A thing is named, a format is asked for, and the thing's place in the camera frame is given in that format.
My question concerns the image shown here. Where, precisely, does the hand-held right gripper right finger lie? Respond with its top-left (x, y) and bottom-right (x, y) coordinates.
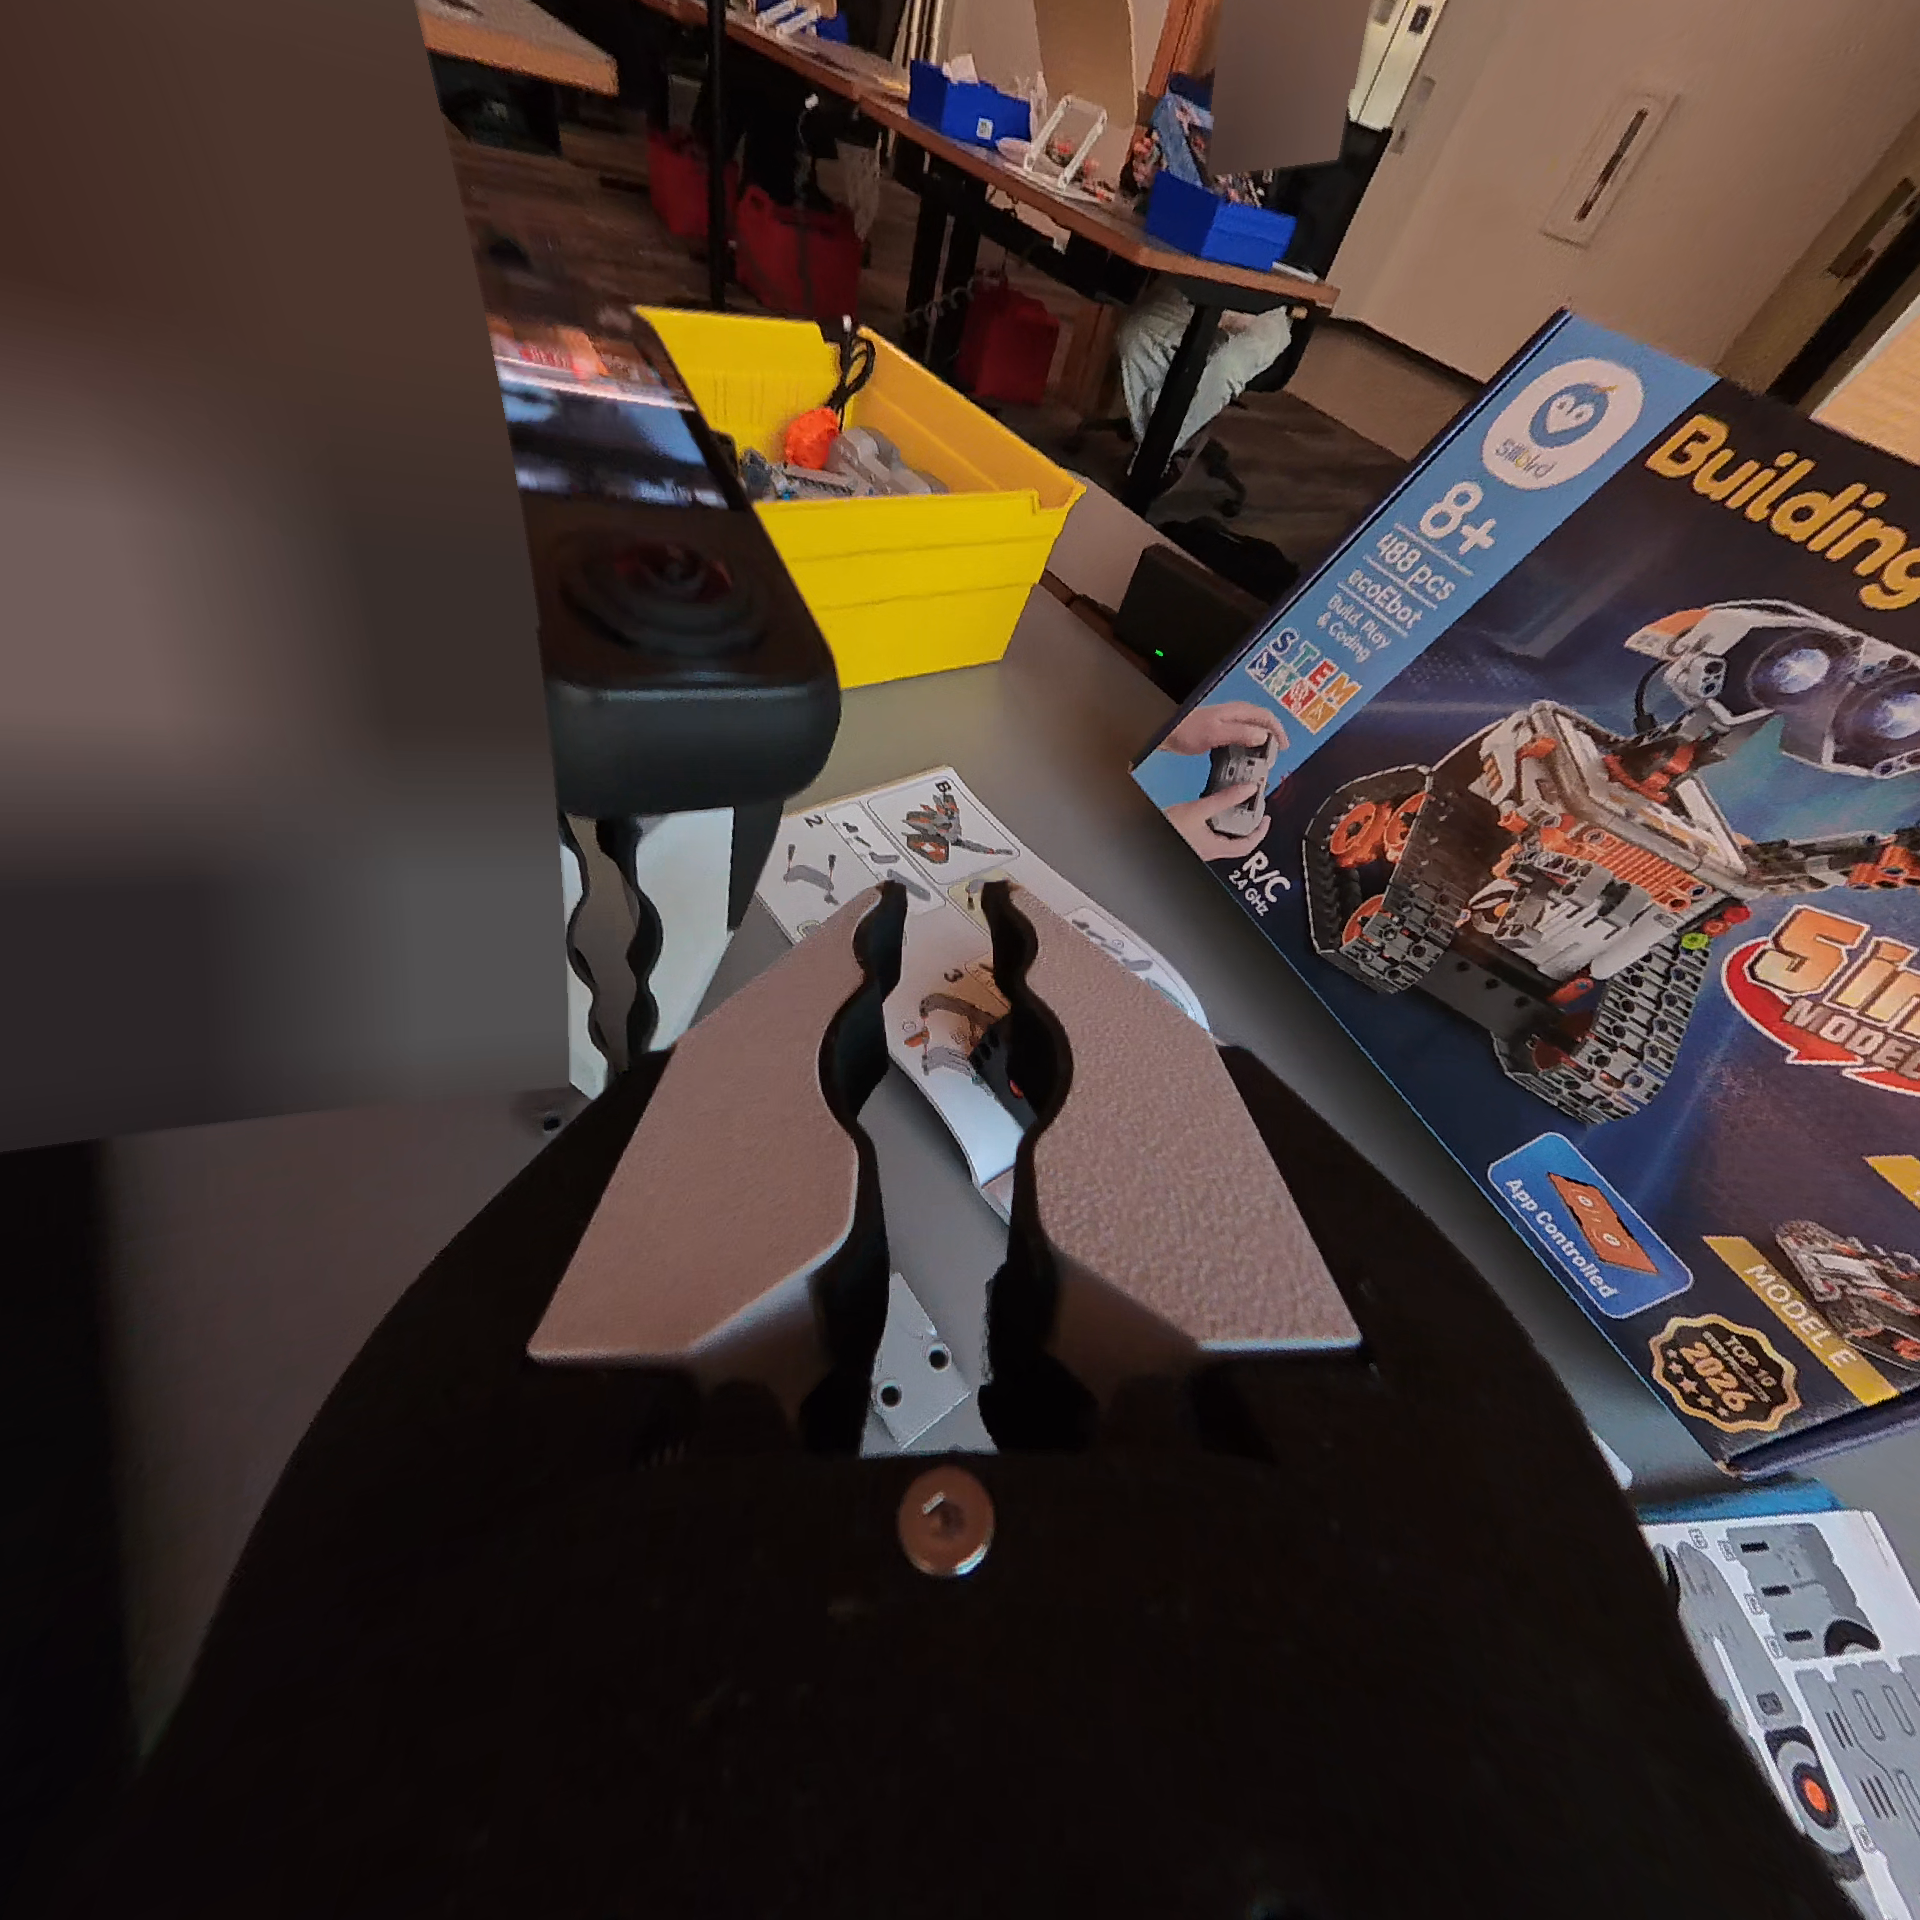
top-left (978, 878), bottom-right (1368, 1448)

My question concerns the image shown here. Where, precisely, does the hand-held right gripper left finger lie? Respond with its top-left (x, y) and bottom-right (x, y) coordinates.
top-left (529, 878), bottom-right (909, 1453)

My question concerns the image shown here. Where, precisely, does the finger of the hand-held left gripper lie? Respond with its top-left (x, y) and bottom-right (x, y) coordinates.
top-left (565, 815), bottom-right (625, 1082)
top-left (600, 808), bottom-right (737, 1067)

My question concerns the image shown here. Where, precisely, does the yellow plastic bin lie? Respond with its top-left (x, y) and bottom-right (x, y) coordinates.
top-left (629, 305), bottom-right (1087, 693)

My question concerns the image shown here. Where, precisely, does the small light grey building piece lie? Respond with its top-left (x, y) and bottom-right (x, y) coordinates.
top-left (867, 1270), bottom-right (978, 1453)

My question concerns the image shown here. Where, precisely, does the blue product box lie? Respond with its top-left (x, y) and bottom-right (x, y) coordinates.
top-left (1130, 309), bottom-right (1920, 1479)

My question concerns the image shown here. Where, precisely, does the red case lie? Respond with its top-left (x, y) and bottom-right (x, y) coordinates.
top-left (645, 125), bottom-right (725, 242)
top-left (733, 183), bottom-right (867, 322)
top-left (952, 284), bottom-right (1062, 403)

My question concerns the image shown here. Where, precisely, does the black device with green light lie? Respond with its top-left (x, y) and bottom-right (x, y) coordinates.
top-left (1118, 544), bottom-right (1279, 705)

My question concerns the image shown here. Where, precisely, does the black pole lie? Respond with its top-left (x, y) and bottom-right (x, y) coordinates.
top-left (706, 0), bottom-right (737, 309)

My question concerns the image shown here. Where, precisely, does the wooden table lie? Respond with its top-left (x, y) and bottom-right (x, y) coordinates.
top-left (416, 0), bottom-right (622, 96)
top-left (862, 92), bottom-right (1341, 514)
top-left (635, 0), bottom-right (909, 106)

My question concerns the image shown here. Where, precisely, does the blue storage box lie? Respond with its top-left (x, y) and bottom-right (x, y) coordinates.
top-left (908, 57), bottom-right (1037, 147)
top-left (1142, 168), bottom-right (1296, 272)

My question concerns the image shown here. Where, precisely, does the white printed sheet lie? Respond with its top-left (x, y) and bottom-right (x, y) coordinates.
top-left (1630, 1475), bottom-right (1920, 1920)

